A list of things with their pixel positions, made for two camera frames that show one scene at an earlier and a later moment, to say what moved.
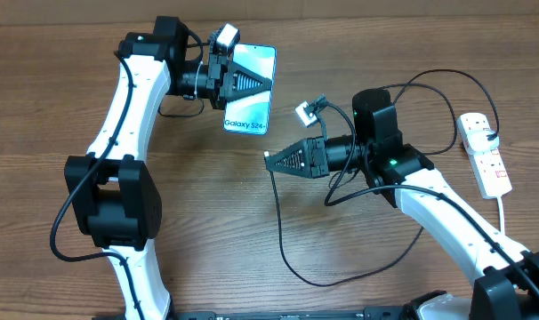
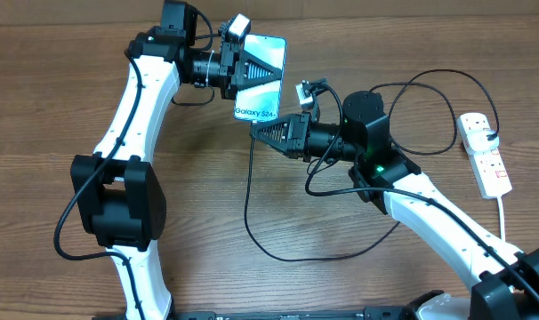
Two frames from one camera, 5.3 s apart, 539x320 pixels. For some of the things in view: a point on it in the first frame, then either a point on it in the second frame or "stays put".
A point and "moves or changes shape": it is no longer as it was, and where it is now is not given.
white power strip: (488, 168) stays put
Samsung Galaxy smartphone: (253, 114) moves or changes shape
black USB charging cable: (414, 240) -> (309, 191)
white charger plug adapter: (478, 142) stays put
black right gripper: (312, 161) -> (293, 140)
